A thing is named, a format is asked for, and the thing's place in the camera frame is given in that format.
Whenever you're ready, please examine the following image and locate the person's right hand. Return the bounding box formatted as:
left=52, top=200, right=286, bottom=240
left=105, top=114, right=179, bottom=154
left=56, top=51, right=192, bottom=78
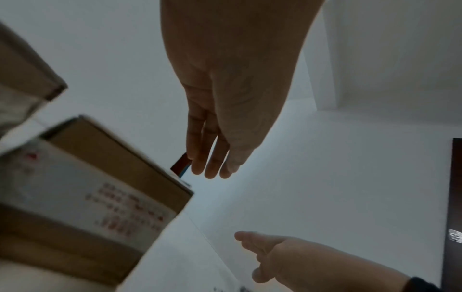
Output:
left=234, top=230, right=412, bottom=292

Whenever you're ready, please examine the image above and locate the dark brown panel with sticker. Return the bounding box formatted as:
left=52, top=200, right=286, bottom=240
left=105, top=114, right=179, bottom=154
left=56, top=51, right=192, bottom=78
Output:
left=440, top=137, right=462, bottom=292

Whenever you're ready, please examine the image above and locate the black wrist strap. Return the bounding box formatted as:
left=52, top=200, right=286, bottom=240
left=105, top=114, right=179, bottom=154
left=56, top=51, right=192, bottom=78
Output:
left=406, top=276, right=444, bottom=292

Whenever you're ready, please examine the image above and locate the cardboard box with white label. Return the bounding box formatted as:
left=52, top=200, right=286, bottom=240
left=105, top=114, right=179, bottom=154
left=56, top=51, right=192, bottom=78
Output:
left=0, top=114, right=195, bottom=287

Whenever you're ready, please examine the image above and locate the person's left hand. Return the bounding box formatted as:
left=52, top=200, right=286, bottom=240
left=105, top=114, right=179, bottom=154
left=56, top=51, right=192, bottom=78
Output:
left=160, top=0, right=326, bottom=180

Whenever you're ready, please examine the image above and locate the plain brown cardboard box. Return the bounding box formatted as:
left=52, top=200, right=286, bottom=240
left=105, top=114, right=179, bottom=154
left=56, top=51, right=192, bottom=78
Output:
left=0, top=21, right=68, bottom=138

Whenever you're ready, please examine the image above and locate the small red and blue box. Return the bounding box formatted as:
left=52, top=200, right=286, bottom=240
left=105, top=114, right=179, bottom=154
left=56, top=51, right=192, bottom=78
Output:
left=170, top=152, right=193, bottom=176

